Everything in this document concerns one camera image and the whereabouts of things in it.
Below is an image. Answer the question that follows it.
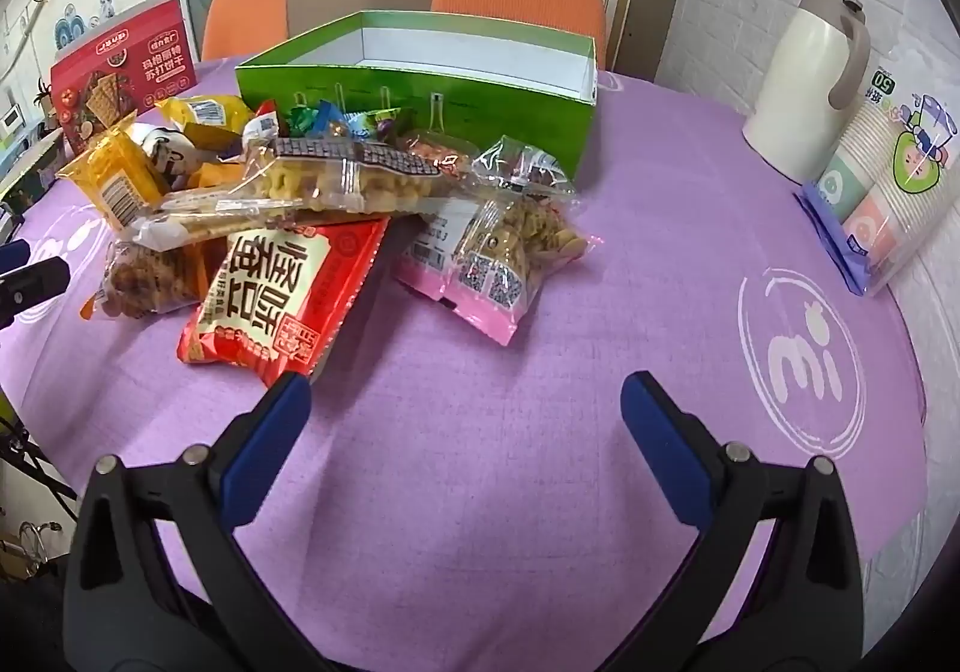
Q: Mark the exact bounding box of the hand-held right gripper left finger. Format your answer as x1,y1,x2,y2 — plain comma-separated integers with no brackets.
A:
62,372,353,672

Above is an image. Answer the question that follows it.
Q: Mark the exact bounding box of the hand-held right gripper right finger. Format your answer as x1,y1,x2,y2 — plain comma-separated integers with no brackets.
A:
619,370,865,672

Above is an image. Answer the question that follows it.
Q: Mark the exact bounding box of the clear brown snack packet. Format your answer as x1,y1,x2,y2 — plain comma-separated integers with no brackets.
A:
81,214,226,322

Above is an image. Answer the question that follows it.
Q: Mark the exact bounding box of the orange snack packet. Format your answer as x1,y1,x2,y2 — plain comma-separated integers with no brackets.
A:
58,124,173,230

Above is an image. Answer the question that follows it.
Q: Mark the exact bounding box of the pink clear snack packet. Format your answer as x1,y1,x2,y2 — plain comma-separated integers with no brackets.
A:
394,196,601,347

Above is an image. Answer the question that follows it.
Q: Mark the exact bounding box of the long clear yellow snack packet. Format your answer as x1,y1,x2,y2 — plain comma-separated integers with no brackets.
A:
150,136,481,242

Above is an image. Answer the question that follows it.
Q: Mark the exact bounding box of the small blue snack packet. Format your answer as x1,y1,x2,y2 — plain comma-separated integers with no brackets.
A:
311,100,353,137

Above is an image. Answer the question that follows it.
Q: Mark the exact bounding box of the small orange red snack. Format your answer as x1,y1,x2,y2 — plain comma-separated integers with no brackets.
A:
401,130,470,174

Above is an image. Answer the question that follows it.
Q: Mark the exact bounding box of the green pea snack packet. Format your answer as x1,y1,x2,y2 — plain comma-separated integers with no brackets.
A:
349,108,402,140

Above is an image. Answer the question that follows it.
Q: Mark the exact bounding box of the green cardboard box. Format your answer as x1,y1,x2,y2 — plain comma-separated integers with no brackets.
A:
235,10,599,182

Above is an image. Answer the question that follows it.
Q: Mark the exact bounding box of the black tripod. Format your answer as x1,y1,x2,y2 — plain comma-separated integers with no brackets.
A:
0,409,80,515

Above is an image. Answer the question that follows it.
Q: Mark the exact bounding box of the white snack packet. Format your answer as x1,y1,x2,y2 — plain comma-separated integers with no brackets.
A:
131,123,226,189

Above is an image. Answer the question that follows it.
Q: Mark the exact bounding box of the purple tablecloth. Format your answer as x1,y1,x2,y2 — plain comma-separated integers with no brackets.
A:
0,53,931,672

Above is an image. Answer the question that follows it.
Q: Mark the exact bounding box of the red cracker box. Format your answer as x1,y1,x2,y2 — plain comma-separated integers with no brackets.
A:
50,0,197,152

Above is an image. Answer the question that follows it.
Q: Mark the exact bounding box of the yellow barcode snack packet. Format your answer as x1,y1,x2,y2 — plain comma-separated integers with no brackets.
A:
155,94,256,140

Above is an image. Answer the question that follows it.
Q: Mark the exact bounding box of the pack of paper cups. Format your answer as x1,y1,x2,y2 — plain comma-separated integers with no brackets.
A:
796,51,960,298

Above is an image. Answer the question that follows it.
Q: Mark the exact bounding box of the white thermos jug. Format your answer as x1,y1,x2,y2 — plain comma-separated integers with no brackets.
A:
742,0,872,187

